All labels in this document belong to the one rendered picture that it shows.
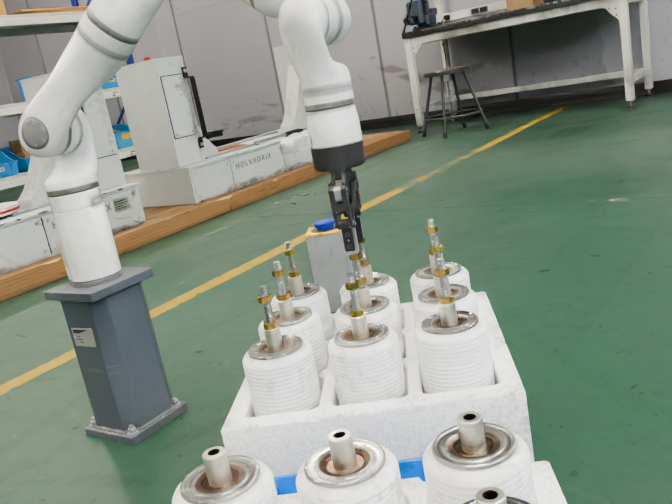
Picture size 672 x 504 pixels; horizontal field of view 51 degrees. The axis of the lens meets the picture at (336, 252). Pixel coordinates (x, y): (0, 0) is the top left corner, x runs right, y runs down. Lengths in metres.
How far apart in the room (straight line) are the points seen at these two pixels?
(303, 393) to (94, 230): 0.57
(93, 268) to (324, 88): 0.59
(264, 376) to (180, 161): 2.76
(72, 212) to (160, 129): 2.35
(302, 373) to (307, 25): 0.45
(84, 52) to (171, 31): 6.90
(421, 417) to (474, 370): 0.09
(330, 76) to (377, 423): 0.46
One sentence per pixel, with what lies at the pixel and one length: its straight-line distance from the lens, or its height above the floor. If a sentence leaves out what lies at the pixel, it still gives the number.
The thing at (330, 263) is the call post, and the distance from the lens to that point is 1.32.
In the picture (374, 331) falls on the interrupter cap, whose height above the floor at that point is 0.25.
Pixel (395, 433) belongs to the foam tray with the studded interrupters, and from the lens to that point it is 0.93.
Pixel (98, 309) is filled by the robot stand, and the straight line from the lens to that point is 1.35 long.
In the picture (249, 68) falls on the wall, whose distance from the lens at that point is 7.46.
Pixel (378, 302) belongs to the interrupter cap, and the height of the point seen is 0.25.
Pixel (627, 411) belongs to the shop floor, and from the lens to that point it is 1.24.
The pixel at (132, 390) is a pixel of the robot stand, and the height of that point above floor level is 0.10.
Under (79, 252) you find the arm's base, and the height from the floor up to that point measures 0.37.
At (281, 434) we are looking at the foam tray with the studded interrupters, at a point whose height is 0.16.
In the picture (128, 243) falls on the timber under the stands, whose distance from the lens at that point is 3.22.
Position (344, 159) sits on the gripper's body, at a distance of 0.99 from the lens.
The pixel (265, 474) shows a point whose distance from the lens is 0.70.
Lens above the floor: 0.60
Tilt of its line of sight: 14 degrees down
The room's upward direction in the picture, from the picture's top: 11 degrees counter-clockwise
